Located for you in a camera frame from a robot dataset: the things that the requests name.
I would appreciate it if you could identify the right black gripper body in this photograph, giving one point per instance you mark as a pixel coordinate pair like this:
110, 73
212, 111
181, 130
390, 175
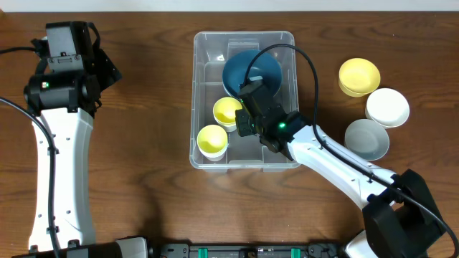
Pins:
242, 122

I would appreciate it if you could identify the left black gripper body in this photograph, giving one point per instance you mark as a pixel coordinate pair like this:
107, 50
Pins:
108, 68

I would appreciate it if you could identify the yellow cup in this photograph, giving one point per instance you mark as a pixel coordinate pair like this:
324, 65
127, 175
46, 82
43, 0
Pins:
224, 110
212, 139

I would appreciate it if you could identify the dark blue bowl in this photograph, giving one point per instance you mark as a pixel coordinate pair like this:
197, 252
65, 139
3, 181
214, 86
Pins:
265, 67

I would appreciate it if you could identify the grey small bowl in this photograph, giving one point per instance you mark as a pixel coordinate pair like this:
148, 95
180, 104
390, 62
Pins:
367, 139

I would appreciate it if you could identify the cream cup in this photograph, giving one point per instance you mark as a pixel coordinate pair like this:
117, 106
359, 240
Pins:
229, 127

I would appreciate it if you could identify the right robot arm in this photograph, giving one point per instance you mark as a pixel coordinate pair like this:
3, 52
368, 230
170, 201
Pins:
400, 216

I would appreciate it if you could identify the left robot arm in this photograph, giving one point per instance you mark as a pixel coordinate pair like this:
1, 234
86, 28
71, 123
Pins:
62, 98

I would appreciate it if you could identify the clear plastic storage bin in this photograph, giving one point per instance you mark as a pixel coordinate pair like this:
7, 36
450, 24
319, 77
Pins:
211, 51

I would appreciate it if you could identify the yellow small bowl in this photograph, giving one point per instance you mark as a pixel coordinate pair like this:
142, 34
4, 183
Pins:
358, 77

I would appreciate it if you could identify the white small bowl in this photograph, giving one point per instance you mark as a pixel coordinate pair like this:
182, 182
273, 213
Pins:
387, 107

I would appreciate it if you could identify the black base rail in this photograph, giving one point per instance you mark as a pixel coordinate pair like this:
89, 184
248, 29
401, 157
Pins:
185, 250

